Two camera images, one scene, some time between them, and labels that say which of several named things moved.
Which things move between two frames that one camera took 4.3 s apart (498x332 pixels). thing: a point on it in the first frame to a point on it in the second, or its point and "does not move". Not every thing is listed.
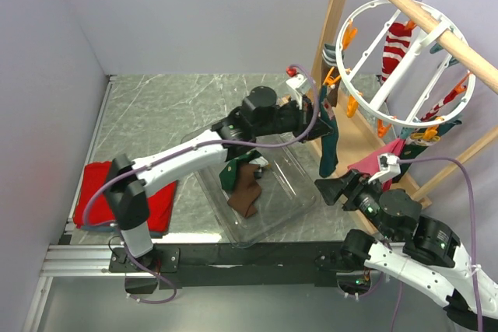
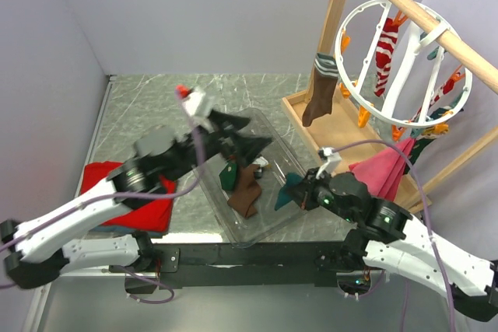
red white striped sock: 397,43 to 384,54
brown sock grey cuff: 247,190 does not move
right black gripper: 348,185 to 301,193
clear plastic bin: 287,193 does not move
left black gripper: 304,113 to 243,149
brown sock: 329,57 to 326,76
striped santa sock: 446,99 to 446,87
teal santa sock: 329,158 to 285,197
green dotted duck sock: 228,176 does not move
